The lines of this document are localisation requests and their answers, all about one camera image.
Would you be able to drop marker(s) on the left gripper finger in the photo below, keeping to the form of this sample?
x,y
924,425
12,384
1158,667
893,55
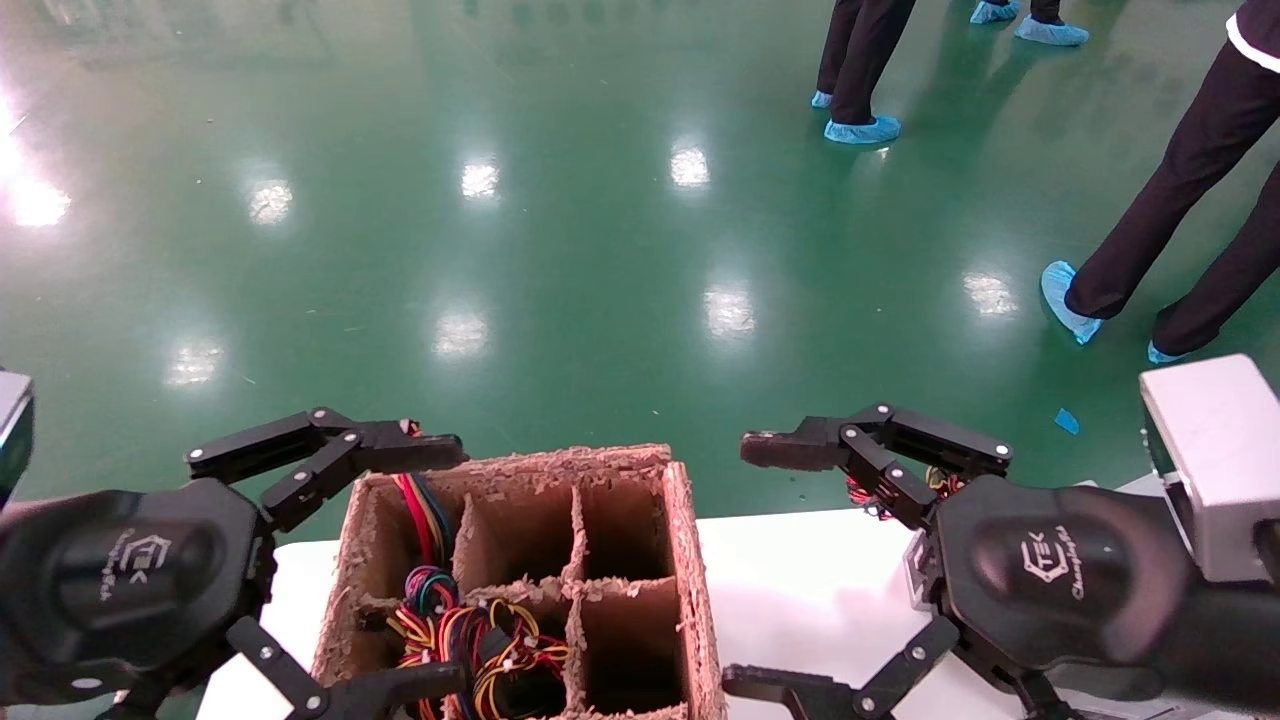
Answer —
x,y
330,440
300,695

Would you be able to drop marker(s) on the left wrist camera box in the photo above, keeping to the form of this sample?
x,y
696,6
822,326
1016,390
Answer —
x,y
12,430

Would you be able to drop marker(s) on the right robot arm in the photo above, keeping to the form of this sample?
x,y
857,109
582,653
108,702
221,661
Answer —
x,y
1240,640

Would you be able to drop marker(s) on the brown cardboard divider box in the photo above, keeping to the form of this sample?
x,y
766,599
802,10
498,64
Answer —
x,y
630,530

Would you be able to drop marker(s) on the person in white-trimmed black tunic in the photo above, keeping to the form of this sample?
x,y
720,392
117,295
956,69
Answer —
x,y
1180,170

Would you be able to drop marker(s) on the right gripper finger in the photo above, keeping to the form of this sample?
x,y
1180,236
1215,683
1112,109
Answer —
x,y
880,690
860,440

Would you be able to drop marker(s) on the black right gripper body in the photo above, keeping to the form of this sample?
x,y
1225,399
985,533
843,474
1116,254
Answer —
x,y
1060,570

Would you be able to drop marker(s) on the person in black trousers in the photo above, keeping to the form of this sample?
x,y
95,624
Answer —
x,y
860,60
1045,12

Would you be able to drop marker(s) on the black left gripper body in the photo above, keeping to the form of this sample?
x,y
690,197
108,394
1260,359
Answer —
x,y
120,580

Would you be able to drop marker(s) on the small blue floor scrap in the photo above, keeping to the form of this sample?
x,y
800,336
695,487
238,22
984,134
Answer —
x,y
1067,421

